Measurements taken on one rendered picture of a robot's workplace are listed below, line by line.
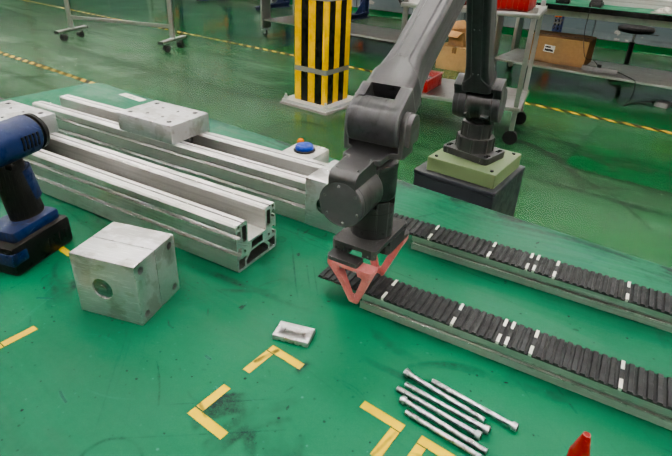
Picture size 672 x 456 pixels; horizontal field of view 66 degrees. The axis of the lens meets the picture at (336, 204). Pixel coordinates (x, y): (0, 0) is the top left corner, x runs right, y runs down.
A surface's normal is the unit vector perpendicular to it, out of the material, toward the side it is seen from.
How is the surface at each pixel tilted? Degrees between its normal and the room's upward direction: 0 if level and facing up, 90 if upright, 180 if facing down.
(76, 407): 0
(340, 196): 90
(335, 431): 0
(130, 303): 90
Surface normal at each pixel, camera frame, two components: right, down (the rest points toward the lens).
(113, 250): 0.04, -0.89
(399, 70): -0.21, -0.57
